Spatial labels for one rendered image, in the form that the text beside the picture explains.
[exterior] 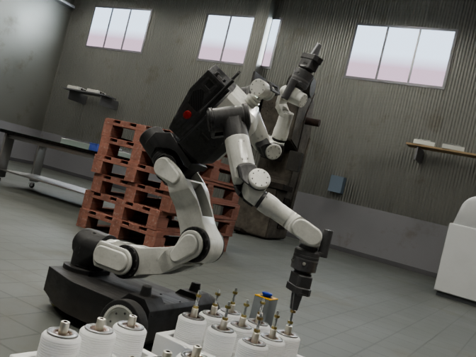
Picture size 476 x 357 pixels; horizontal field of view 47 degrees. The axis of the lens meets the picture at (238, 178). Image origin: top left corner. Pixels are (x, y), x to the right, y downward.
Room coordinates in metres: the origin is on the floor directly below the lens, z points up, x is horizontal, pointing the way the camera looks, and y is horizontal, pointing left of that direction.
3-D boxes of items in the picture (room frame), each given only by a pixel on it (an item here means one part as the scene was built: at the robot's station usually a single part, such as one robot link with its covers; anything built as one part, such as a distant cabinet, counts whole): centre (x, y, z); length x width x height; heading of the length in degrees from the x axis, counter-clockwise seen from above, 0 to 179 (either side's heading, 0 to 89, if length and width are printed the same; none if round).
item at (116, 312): (2.04, 0.28, 0.10); 0.20 x 0.05 x 0.20; 61
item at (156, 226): (5.49, 0.62, 0.52); 1.40 x 0.96 x 1.04; 152
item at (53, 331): (1.35, 0.33, 0.25); 0.08 x 0.08 x 0.01
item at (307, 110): (9.11, -0.46, 1.39); 1.42 x 1.22 x 2.78; 149
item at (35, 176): (6.96, 1.95, 0.41); 2.36 x 0.90 x 0.82; 62
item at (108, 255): (2.41, 0.39, 0.28); 0.21 x 0.20 x 0.13; 61
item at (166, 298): (2.39, 0.37, 0.19); 0.64 x 0.52 x 0.33; 61
